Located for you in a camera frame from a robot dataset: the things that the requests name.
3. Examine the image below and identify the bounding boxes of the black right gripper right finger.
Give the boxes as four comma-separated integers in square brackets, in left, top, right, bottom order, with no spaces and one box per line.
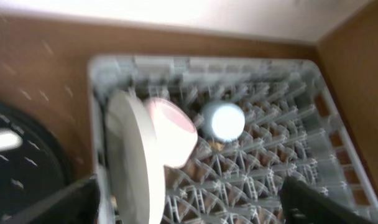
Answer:
[279,177,372,224]

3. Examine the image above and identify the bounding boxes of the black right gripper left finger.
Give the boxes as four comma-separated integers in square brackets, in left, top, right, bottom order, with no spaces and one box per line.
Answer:
[5,175,100,224]

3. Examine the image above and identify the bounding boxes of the grey plate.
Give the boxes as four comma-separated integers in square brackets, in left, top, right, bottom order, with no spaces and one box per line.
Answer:
[104,90,165,223]

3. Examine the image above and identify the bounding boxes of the light blue cup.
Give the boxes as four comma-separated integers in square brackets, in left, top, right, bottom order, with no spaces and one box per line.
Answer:
[200,101,246,142]

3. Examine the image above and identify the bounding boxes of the pink bowl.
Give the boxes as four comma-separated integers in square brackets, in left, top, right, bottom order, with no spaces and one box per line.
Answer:
[144,97,198,169]

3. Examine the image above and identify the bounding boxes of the grey dishwasher rack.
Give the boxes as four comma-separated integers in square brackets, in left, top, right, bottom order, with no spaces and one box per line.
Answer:
[88,55,378,223]

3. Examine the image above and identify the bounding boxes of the round black tray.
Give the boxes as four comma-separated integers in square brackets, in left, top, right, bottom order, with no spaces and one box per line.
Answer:
[0,102,73,222]

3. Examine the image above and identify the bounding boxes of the white plastic fork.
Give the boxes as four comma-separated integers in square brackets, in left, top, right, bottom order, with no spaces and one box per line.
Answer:
[0,128,23,152]

